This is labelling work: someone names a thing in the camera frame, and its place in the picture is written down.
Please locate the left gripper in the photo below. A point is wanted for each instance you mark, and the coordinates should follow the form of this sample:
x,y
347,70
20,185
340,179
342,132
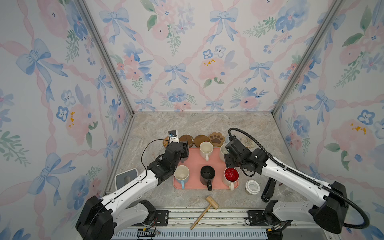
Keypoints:
x,y
185,151

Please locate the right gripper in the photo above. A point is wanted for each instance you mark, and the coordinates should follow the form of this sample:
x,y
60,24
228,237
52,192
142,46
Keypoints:
x,y
228,160

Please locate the blue handled cream mug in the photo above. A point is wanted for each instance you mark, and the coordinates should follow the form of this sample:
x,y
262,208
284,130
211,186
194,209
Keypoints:
x,y
182,175

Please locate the red interior white mug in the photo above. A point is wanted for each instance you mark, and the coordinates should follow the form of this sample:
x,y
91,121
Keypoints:
x,y
230,178

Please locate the woven rattan coaster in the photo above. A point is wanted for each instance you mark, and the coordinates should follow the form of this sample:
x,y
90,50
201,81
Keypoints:
x,y
166,142

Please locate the paw shaped wooden coaster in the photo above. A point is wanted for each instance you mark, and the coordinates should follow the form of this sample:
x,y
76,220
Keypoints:
x,y
217,139

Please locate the dark brown glossy coaster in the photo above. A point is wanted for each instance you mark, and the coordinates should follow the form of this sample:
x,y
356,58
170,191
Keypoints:
x,y
187,138

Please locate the brown cork round coaster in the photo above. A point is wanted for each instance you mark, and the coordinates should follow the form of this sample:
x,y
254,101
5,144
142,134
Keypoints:
x,y
198,140

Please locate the beige woven round coaster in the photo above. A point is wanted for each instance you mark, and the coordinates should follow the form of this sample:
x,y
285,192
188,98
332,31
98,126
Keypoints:
x,y
247,142

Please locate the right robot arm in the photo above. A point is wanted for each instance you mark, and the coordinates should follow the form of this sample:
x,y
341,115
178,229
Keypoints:
x,y
325,206

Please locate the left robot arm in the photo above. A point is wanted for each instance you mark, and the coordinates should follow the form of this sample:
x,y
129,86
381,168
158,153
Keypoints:
x,y
101,218

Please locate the pink tray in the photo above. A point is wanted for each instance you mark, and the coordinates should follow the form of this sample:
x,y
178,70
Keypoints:
x,y
195,162

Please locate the white round lidded jar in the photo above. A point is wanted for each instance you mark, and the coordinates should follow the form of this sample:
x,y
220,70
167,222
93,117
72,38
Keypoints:
x,y
252,187

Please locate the black mug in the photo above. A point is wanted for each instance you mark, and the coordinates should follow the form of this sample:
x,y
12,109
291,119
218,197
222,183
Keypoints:
x,y
207,175

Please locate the white grey tissue box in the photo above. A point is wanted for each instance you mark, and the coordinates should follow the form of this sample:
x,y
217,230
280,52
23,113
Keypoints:
x,y
125,177

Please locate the black stapler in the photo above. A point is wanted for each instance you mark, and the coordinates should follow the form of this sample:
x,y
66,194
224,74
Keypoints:
x,y
269,190

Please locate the wooden mallet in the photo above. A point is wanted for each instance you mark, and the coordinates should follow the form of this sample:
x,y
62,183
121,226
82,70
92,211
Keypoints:
x,y
212,204

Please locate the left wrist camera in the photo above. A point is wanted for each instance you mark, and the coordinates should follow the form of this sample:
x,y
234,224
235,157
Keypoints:
x,y
173,136

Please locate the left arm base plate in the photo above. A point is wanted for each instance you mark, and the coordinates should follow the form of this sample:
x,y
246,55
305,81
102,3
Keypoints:
x,y
157,218

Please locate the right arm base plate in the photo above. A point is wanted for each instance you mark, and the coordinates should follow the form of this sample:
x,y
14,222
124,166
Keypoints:
x,y
258,218

